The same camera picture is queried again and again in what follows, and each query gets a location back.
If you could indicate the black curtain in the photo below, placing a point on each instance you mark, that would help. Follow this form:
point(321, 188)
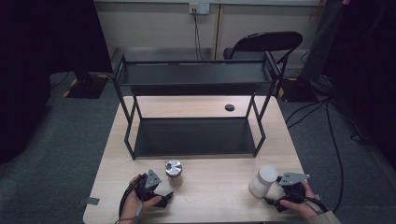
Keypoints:
point(373, 77)
point(31, 62)

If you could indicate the black two-tier metal rack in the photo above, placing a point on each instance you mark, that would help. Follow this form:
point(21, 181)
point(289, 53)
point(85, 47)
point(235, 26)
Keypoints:
point(193, 137)

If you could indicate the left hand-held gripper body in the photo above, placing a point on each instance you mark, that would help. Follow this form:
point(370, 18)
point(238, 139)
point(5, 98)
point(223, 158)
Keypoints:
point(148, 189)

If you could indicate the grey tape strip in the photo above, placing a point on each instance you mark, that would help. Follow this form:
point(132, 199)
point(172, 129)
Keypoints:
point(90, 201)

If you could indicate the white bottle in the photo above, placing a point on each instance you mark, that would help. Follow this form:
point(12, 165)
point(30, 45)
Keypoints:
point(260, 186)

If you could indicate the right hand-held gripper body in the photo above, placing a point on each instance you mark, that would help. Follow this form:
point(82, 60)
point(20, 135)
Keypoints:
point(294, 191)

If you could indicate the white wall outlet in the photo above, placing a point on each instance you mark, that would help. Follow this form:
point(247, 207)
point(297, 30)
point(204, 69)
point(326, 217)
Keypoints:
point(199, 8)

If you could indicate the black stand base yellow stripes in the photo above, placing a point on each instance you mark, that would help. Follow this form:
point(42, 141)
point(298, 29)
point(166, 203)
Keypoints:
point(90, 88)

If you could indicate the glass jar with metal lid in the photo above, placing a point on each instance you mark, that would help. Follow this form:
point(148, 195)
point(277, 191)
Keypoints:
point(173, 168)

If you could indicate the black folding chair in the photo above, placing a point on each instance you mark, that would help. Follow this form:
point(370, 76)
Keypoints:
point(267, 42)

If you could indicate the dark grey floor stand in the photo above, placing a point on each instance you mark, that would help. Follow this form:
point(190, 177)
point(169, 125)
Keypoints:
point(323, 46)

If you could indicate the person's left hand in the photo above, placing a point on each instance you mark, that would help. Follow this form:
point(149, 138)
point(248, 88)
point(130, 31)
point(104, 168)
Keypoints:
point(132, 205)

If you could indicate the person's right hand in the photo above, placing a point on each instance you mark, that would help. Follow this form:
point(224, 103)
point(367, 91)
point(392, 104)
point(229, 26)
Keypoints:
point(302, 207)

